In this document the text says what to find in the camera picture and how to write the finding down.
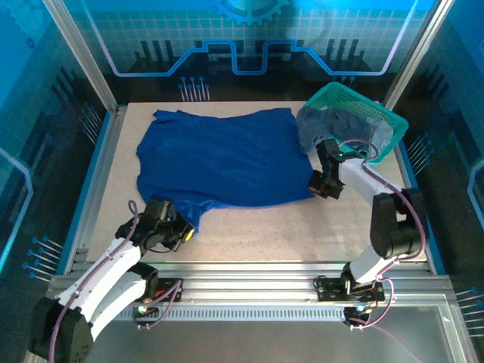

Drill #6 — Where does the small black controller board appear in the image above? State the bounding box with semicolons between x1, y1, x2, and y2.
343;304;374;327
132;302;160;323

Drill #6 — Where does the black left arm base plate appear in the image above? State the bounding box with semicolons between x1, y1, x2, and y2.
150;278;185;303

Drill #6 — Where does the teal plastic basket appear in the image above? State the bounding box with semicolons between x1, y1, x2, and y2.
305;81;410;166

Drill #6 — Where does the aluminium table side rail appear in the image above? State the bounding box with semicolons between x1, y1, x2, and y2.
63;105;128;274

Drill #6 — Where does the slate grey t-shirt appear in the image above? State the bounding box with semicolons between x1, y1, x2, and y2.
296;107;376;153

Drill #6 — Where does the light grey t-shirt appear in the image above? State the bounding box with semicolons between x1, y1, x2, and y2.
367;117;395;153

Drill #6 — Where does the grey metal lower platform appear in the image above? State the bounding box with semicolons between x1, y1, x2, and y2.
22;298;478;363

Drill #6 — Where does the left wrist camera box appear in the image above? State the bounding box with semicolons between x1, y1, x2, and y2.
144;197;175;224

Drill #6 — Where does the blue table side edge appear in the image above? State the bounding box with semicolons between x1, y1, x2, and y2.
395;143;448;275

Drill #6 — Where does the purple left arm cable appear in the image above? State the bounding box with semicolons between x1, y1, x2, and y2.
47;199;185;362

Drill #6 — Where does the royal blue t-shirt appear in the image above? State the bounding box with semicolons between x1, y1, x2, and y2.
135;107;317;235

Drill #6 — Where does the slotted aluminium cable duct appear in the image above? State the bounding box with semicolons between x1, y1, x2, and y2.
113;308;447;322

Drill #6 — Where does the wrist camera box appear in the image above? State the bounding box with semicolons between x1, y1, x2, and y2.
316;138;341;160
144;197;175;224

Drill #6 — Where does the aluminium frame post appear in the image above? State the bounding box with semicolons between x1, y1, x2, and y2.
42;0;120;114
383;0;455;110

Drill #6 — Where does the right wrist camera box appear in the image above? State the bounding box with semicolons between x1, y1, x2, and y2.
316;138;341;160

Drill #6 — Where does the aluminium mounting rail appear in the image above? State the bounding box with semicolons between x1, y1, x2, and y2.
45;260;455;306

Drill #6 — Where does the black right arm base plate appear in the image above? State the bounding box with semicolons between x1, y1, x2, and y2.
313;275;386;303

